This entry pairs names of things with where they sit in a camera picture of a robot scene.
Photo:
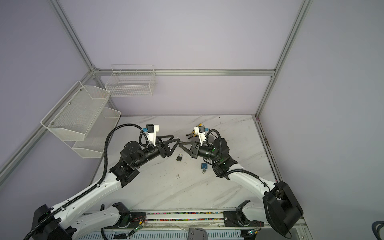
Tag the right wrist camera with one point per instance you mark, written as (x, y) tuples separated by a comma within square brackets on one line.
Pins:
[(201, 132)]

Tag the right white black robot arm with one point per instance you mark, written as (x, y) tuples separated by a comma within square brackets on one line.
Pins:
[(281, 209)]

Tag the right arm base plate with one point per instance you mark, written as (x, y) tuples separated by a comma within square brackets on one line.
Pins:
[(237, 219)]

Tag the front aluminium rail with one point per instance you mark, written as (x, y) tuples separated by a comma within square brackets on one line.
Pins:
[(169, 224)]

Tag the grey object at front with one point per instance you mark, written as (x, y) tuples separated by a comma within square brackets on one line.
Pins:
[(197, 234)]

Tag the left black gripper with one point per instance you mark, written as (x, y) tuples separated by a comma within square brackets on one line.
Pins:
[(161, 150)]

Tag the yellow black pliers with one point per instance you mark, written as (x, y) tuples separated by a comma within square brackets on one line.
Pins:
[(193, 134)]

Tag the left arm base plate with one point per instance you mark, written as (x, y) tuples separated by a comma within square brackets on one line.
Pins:
[(132, 220)]

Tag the aluminium frame structure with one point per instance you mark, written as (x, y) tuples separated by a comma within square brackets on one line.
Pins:
[(94, 73)]

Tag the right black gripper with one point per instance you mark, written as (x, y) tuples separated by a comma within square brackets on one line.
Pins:
[(192, 154)]

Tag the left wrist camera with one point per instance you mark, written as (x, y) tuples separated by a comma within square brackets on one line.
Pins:
[(151, 133)]

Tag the black padlock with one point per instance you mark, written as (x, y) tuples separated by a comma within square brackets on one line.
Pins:
[(179, 158)]

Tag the white wire basket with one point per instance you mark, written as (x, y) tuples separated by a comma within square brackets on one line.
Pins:
[(132, 81)]

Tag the blue padlock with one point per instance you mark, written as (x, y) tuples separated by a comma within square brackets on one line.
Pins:
[(204, 167)]

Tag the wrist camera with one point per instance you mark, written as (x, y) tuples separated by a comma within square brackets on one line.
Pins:
[(201, 132), (151, 133)]

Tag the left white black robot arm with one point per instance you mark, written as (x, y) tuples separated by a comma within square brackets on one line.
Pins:
[(65, 221)]

